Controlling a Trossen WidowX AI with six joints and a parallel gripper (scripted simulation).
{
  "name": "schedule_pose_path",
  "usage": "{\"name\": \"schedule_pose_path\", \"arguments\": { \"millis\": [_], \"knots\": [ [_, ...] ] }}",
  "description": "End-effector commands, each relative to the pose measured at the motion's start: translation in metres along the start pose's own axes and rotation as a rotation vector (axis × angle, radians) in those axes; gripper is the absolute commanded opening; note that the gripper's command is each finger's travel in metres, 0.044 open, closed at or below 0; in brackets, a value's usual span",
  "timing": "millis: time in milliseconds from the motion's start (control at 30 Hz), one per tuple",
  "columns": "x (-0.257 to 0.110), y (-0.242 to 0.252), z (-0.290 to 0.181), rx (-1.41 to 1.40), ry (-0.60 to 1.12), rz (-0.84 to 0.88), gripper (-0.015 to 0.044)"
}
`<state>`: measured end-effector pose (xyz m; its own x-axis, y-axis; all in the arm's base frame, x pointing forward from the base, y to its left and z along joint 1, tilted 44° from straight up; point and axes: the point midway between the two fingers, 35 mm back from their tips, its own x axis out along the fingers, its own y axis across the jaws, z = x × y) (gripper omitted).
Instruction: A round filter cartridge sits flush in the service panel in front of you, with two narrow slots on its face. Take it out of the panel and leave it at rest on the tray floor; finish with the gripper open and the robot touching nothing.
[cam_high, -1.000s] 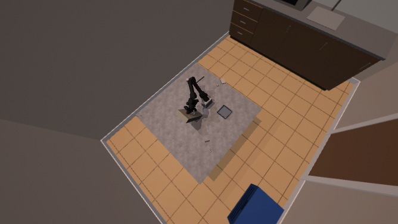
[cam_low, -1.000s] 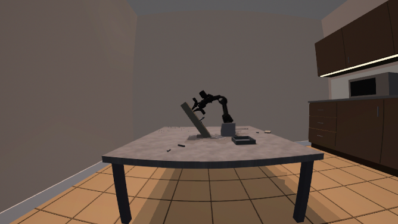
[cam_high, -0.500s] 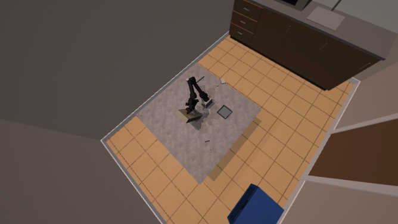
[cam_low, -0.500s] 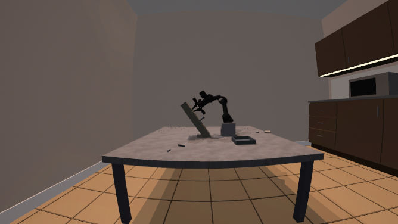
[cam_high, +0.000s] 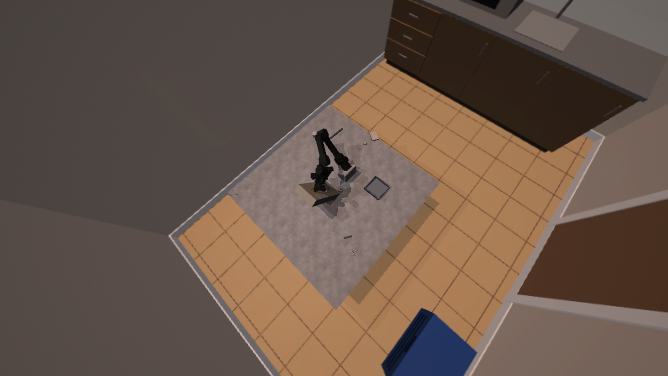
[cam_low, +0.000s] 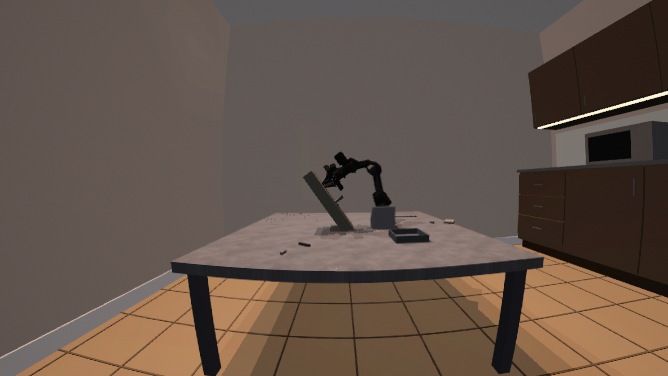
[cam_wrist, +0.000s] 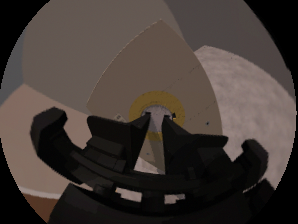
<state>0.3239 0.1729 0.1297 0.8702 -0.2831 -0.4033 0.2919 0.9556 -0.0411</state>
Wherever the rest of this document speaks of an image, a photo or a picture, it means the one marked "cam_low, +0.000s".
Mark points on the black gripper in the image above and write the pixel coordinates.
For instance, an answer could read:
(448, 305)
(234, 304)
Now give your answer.
(338, 174)

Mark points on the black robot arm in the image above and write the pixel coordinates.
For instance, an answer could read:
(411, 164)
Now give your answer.
(380, 197)

